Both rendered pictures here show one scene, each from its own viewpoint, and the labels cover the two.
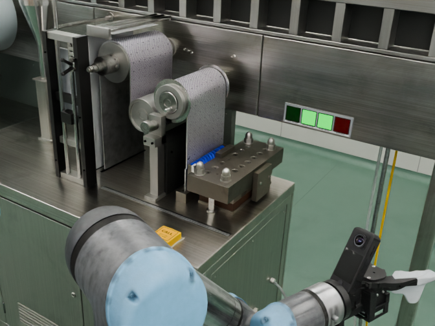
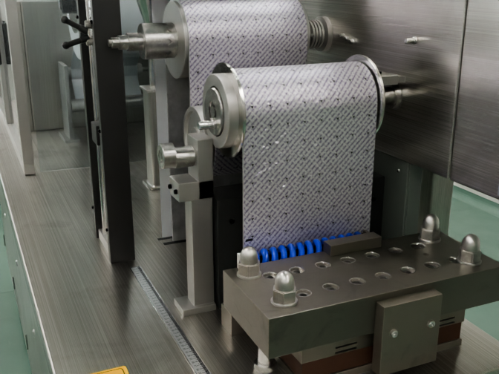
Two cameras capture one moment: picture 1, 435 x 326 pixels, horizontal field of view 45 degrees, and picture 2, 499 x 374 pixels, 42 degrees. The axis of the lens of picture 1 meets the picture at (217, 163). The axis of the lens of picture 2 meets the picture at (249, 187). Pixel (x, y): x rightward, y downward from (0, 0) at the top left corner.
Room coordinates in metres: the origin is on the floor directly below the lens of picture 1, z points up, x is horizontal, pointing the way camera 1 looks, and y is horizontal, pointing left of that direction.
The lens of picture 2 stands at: (0.85, -0.44, 1.45)
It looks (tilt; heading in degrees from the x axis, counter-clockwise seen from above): 18 degrees down; 35
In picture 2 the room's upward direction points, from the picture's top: straight up
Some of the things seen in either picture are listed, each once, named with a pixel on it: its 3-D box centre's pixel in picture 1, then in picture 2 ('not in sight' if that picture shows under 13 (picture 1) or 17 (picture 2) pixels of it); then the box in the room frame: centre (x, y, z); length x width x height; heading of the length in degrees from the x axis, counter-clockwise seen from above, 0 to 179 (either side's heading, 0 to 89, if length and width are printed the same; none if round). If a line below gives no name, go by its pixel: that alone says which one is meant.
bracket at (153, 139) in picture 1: (154, 158); (191, 225); (1.62, 0.22, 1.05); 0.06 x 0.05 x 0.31; 149
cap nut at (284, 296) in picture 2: (226, 174); (284, 286); (1.52, -0.03, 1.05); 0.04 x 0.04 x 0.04
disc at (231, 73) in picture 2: (171, 101); (226, 110); (1.65, 0.16, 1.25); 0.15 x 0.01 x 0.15; 59
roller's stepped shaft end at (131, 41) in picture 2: (94, 68); (125, 41); (1.70, 0.42, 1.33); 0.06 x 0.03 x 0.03; 149
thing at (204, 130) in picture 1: (206, 133); (310, 195); (1.72, 0.04, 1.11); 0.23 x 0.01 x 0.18; 149
